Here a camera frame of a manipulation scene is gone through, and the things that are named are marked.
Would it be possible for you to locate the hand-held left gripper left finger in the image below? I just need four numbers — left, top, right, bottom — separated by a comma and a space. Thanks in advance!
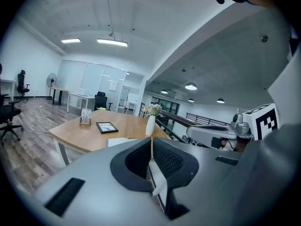
110, 137, 152, 193

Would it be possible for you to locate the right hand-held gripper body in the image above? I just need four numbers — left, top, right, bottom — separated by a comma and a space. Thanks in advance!
187, 103, 280, 150

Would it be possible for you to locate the pink flower bouquet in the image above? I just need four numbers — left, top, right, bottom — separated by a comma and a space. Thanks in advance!
143, 103, 163, 118

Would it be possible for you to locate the person's navy and white top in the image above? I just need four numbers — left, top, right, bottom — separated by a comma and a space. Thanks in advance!
268, 26, 301, 129

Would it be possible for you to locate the curved wooden handrail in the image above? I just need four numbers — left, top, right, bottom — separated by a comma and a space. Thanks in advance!
161, 111, 200, 128

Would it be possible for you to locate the wooden desk with black legs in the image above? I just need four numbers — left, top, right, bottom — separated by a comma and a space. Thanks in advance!
50, 87, 69, 106

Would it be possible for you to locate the white desk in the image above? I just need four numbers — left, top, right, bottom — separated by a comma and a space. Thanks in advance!
66, 92, 96, 113
0, 79, 16, 101

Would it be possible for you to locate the black deer picture frame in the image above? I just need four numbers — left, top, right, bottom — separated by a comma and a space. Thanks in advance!
95, 121, 119, 134

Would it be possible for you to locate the white floor cable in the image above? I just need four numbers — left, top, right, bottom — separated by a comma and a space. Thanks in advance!
20, 102, 57, 137

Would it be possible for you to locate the black office chair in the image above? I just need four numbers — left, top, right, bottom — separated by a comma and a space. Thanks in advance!
17, 69, 31, 101
0, 64, 24, 146
94, 91, 113, 112

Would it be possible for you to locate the black standing fan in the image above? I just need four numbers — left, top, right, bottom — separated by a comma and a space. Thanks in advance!
46, 73, 57, 101

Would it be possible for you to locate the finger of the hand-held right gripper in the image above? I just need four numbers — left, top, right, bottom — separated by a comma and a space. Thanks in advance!
199, 125, 228, 131

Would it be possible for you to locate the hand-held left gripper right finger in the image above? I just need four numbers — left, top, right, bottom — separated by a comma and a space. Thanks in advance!
152, 137, 199, 189

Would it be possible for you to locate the wooden card holder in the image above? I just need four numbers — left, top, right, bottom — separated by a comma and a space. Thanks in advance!
79, 107, 92, 126

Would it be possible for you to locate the person's right hand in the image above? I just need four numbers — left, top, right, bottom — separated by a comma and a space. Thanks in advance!
222, 138, 252, 152

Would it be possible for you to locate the white ribbed vase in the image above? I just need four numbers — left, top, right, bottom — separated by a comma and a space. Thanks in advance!
145, 115, 156, 137

